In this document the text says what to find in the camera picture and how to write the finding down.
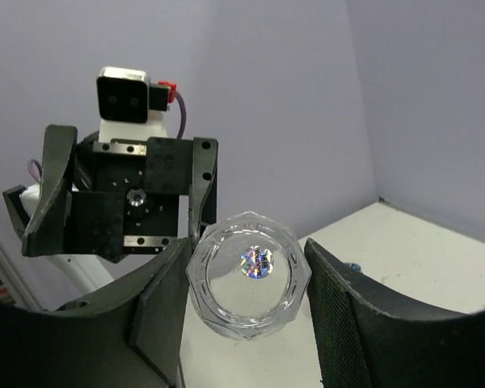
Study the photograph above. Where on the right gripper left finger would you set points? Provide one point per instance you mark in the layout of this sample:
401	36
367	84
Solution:
125	334

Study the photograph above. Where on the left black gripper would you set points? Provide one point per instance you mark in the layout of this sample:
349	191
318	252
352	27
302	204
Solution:
131	206

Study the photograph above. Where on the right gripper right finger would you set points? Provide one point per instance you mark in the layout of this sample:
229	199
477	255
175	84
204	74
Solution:
368	335

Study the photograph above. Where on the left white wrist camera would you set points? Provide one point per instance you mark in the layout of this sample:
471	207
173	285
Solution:
131	107

